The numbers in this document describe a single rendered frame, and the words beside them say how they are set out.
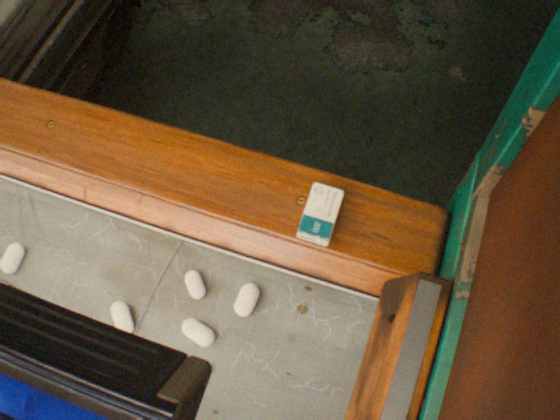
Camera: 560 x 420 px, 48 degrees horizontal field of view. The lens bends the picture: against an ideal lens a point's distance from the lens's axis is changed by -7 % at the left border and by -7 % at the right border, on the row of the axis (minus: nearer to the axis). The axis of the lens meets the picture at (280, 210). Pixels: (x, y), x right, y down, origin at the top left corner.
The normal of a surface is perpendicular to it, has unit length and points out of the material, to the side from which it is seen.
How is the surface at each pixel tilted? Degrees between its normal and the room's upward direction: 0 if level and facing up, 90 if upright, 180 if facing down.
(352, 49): 0
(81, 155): 0
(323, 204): 0
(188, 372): 58
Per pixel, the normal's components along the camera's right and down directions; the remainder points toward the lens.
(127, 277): 0.03, -0.40
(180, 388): 0.28, -0.95
